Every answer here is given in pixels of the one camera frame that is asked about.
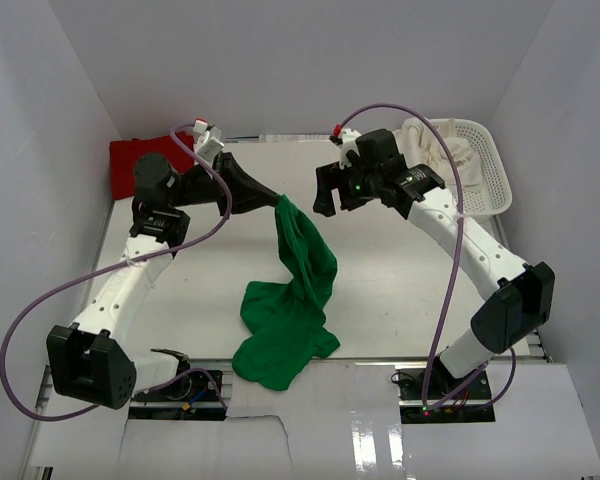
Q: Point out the white perforated plastic basket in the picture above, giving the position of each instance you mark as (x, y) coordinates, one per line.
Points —
(493, 196)

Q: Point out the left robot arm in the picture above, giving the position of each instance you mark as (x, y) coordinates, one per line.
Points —
(87, 358)

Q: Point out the paper label strip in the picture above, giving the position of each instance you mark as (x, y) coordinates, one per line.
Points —
(282, 138)

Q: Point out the cream white t shirt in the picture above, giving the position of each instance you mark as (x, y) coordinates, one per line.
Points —
(420, 146)

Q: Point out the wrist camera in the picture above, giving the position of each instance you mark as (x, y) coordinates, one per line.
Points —
(207, 140)
(345, 140)

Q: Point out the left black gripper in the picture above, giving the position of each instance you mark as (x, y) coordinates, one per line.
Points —
(246, 193)

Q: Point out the white paper front cover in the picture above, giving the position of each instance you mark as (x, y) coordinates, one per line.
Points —
(337, 421)

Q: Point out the green t shirt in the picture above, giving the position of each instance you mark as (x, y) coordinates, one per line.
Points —
(287, 320)

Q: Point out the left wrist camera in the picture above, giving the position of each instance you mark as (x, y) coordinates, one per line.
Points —
(207, 140)

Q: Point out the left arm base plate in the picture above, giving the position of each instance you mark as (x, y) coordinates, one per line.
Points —
(194, 398)

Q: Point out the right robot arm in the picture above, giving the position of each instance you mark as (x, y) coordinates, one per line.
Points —
(517, 295)

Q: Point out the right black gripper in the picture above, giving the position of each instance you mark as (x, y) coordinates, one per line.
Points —
(327, 179)

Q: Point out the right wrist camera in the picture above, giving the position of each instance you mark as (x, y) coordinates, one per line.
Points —
(345, 140)

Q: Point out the folded red t shirt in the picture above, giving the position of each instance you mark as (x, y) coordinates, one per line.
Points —
(125, 153)

